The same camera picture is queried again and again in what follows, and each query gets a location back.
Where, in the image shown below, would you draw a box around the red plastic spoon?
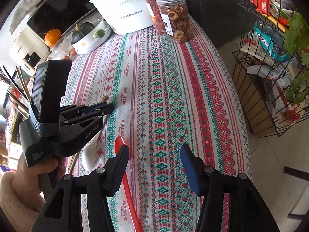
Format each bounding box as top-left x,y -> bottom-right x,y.
114,136 -> 143,232

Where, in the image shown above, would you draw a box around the bamboo chopstick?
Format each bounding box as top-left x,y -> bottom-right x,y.
16,66 -> 31,101
8,98 -> 29,119

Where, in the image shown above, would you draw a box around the black chopstick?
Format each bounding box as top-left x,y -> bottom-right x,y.
8,92 -> 29,115
3,66 -> 27,98

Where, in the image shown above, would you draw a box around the person's left hand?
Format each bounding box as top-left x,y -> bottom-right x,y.
10,153 -> 67,213

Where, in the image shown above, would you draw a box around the wrapped disposable chopsticks pair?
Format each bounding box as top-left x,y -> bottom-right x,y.
66,96 -> 108,174

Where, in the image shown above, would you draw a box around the phone mounted on left gripper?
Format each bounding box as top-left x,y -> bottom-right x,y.
31,59 -> 72,124

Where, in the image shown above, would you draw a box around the glass jar with tomatoes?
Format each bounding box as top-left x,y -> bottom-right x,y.
47,34 -> 78,61

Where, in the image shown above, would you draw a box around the white ceramic casserole dish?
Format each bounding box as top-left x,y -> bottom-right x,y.
71,18 -> 112,55

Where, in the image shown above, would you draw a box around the orange tangerine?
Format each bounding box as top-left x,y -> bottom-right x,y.
44,29 -> 61,48

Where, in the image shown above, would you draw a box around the dark green squash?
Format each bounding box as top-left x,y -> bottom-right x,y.
71,22 -> 95,44

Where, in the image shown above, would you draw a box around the patterned woven tablecloth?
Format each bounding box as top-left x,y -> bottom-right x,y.
61,20 -> 251,231

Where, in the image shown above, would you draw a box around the black microwave oven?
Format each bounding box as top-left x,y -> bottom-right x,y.
27,0 -> 95,39

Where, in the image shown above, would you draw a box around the white electric cooking pot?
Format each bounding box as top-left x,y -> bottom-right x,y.
90,0 -> 154,35

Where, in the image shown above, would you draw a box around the jar of red dried fruit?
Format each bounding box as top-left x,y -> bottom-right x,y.
146,0 -> 166,34

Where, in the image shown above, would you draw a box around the jar of dried fruit rings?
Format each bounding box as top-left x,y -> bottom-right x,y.
156,0 -> 192,43

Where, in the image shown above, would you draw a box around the grey refrigerator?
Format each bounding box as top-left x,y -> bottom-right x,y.
186,0 -> 255,51

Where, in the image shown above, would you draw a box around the green leafy vegetables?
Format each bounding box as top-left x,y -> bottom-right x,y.
284,12 -> 308,105

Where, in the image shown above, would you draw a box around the black wire storage rack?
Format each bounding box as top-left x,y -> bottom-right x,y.
232,0 -> 308,137

